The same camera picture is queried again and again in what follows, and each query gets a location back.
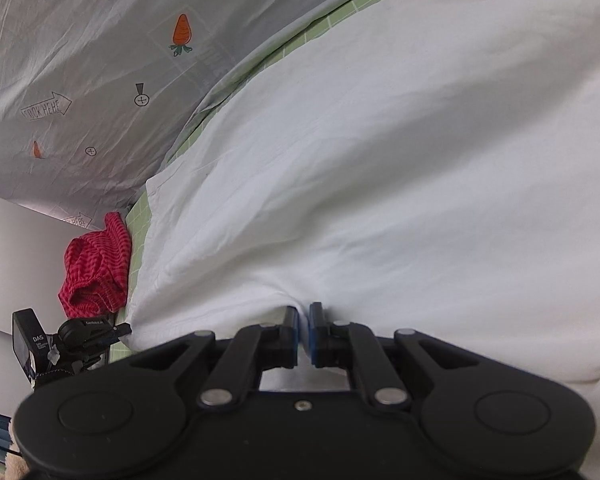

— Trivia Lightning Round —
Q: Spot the grey carrot print quilt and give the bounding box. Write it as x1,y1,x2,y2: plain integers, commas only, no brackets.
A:
0,0,421,221

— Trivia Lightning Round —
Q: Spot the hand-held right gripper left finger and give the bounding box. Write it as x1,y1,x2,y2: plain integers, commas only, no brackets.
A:
130,305,301,407

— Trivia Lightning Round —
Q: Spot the beige fuzzy cloth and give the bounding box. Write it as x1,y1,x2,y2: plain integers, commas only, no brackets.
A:
4,452,33,480

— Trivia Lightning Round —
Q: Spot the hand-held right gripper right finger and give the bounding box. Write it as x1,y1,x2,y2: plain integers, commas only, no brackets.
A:
307,301,481,408

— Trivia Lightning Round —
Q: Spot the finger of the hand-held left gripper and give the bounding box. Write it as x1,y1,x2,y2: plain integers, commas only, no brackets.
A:
105,323,133,348

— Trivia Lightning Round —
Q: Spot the white garment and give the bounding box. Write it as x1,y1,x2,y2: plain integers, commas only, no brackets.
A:
125,0,600,411

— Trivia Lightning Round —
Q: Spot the green checked bed sheet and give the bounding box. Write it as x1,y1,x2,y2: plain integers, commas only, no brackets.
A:
100,0,433,361

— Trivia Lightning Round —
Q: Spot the white board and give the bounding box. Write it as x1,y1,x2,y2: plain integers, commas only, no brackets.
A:
0,190,111,336

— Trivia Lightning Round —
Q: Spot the red checked garment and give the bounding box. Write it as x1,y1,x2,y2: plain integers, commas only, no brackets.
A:
57,211,132,317

